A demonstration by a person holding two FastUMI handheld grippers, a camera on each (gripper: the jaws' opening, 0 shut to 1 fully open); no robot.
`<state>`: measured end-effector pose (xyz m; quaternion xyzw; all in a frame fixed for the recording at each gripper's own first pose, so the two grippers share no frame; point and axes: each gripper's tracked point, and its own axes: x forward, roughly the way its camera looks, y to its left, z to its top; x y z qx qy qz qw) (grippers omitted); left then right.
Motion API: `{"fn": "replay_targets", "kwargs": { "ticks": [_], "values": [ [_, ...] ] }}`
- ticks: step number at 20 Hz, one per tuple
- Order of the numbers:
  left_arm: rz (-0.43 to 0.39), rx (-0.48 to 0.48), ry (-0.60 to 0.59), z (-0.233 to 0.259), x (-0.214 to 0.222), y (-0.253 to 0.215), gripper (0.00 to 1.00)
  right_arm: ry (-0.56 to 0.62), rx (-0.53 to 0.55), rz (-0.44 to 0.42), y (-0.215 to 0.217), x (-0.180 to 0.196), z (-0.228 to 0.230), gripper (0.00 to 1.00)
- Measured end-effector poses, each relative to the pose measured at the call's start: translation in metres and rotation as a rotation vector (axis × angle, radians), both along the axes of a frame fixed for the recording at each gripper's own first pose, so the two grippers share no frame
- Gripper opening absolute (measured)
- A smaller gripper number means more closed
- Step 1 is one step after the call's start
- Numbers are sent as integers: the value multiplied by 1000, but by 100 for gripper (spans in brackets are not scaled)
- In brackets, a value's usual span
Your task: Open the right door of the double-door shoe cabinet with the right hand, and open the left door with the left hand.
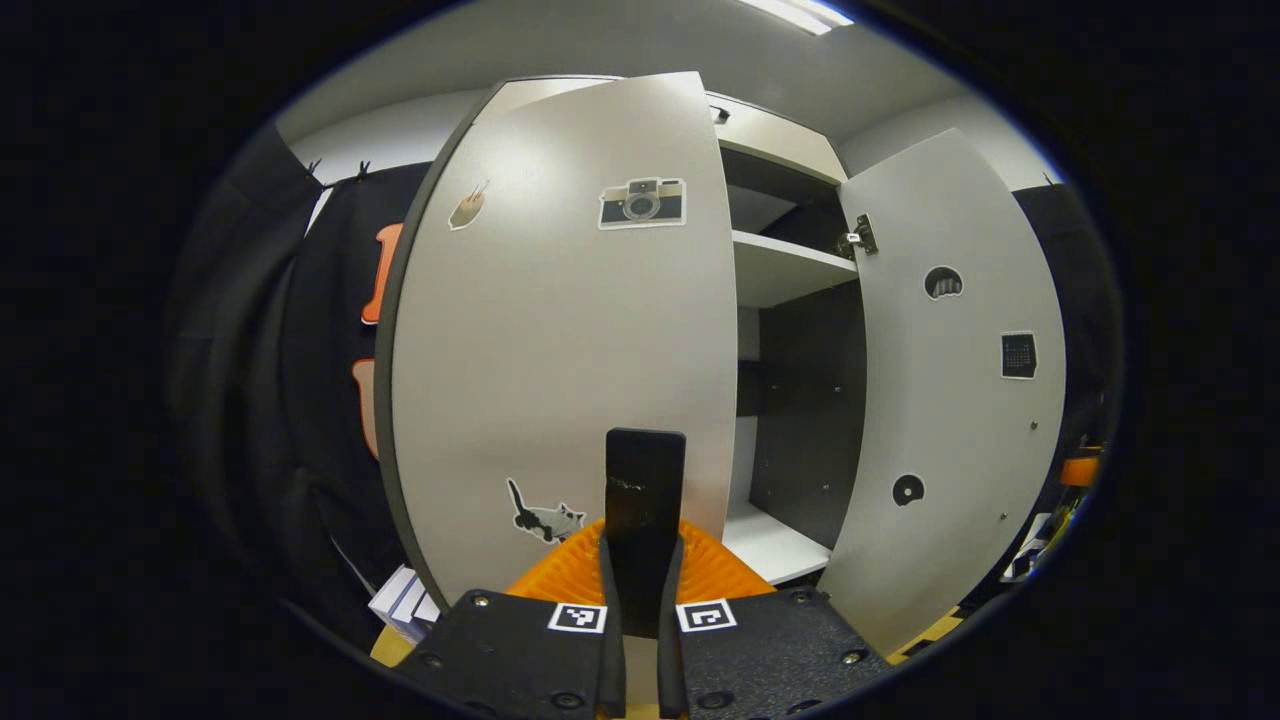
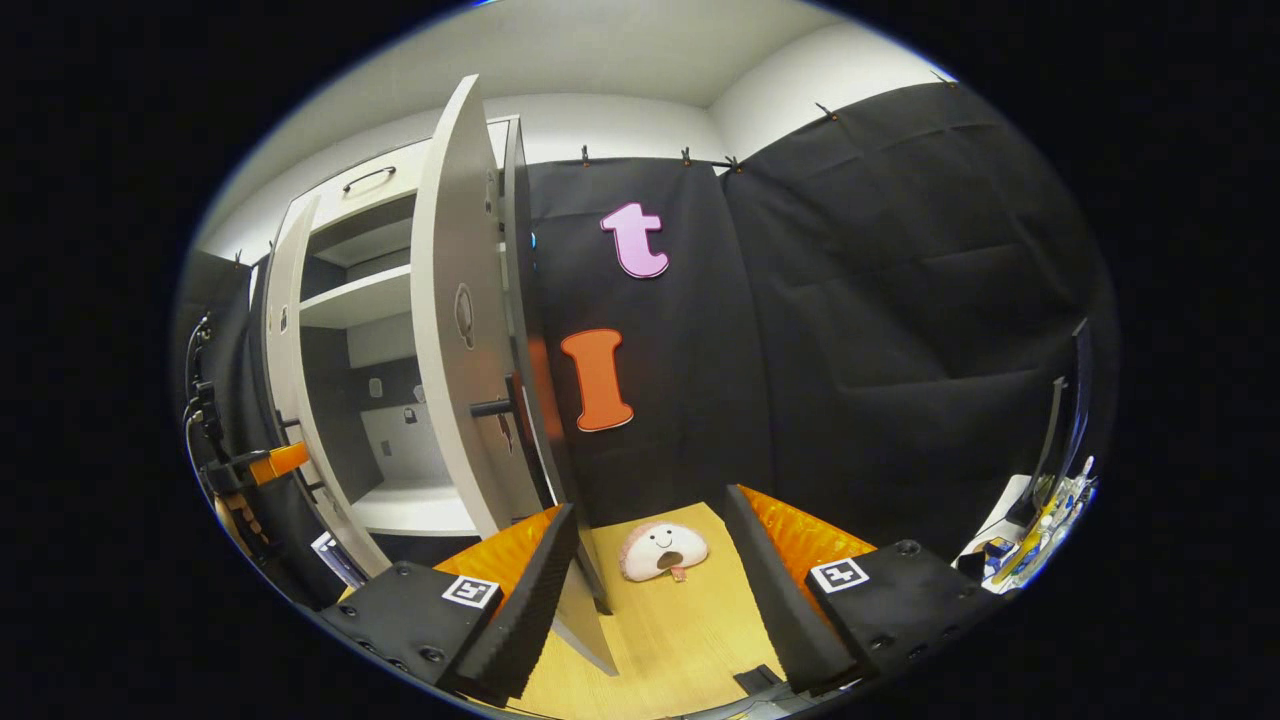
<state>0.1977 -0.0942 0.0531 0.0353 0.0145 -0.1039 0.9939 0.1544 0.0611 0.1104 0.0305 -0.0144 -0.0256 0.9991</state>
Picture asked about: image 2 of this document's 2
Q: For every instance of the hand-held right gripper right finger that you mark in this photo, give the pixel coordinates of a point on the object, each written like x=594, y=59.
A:
x=785, y=620

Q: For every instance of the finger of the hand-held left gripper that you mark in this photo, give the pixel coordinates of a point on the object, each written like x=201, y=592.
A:
x=280, y=462

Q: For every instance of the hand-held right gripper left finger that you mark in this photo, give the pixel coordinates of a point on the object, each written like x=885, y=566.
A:
x=535, y=620

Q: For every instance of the beige cabinet door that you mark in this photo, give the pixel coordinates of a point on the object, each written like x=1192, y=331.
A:
x=283, y=370
x=450, y=300

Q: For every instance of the beige double-door shoe cabinet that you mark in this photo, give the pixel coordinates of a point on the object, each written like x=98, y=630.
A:
x=360, y=295

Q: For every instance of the beige cabinet drawer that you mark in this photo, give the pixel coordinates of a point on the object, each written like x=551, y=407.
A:
x=405, y=180

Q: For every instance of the pink smiling plush toy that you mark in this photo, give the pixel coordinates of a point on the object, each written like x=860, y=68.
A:
x=650, y=545

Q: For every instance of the white side table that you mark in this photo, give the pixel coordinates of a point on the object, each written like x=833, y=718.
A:
x=1000, y=520

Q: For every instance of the yellow tool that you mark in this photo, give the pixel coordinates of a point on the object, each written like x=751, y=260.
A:
x=1030, y=545

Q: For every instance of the clear plastic bag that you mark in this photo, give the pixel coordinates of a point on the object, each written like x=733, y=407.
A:
x=1072, y=500

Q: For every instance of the black backdrop cloth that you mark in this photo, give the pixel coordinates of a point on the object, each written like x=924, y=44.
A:
x=850, y=300

